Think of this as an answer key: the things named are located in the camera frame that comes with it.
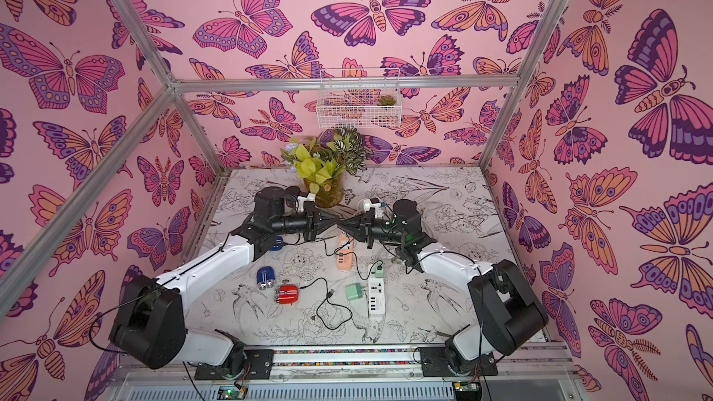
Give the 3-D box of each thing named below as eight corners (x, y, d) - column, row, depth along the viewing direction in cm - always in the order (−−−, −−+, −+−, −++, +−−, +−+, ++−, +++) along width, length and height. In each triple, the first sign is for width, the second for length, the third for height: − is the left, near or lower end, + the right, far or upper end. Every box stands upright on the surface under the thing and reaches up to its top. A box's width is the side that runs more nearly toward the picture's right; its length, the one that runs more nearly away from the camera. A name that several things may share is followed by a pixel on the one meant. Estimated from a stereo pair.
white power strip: (369, 314, 84) (369, 310, 81) (368, 281, 91) (368, 277, 88) (385, 314, 84) (386, 310, 81) (383, 281, 90) (384, 277, 88)
